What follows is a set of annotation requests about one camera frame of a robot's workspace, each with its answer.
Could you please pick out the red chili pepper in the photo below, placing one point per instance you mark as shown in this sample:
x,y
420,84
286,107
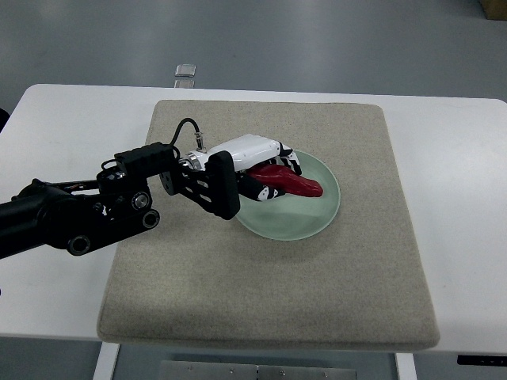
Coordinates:
x,y
281,177

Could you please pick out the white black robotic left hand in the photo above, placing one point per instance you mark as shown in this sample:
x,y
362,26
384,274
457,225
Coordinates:
x,y
246,152

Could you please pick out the white table leg right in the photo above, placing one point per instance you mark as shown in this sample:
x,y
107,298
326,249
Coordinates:
x,y
405,366

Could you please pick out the beige fabric mat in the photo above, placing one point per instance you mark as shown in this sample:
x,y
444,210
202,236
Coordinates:
x,y
201,281

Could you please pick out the light green plate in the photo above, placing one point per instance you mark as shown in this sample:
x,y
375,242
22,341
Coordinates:
x,y
291,217

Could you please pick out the grey metal base plate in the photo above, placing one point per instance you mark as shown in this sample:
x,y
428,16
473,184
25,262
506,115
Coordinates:
x,y
170,369

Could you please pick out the black control panel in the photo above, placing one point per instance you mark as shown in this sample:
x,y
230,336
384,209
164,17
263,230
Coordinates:
x,y
482,360

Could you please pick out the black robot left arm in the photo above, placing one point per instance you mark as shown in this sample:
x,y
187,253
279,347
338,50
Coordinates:
x,y
83,216

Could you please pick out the white table leg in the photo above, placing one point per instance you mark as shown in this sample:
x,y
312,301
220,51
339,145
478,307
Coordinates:
x,y
405,366
106,361

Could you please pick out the white table leg left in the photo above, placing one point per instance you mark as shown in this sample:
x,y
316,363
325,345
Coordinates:
x,y
106,361

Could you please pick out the cardboard box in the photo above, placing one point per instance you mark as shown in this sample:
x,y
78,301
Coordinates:
x,y
495,9

